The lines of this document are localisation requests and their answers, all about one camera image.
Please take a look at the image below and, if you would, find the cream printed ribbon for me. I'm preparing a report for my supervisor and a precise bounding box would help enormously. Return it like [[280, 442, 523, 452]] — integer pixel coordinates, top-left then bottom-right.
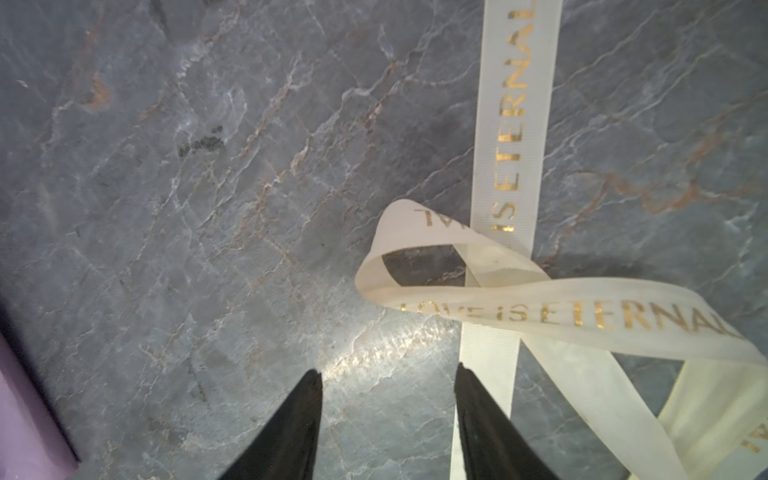
[[355, 1, 767, 479]]

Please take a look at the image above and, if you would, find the pink purple wrapping paper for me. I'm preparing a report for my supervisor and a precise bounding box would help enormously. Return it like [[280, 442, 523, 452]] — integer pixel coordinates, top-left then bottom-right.
[[1, 340, 78, 480]]

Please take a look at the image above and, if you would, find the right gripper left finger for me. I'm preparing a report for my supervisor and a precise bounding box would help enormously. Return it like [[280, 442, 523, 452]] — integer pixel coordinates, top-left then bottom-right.
[[220, 369, 323, 480]]

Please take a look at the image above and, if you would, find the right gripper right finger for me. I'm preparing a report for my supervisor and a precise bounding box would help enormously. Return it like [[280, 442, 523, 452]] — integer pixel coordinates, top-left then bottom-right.
[[454, 364, 557, 480]]

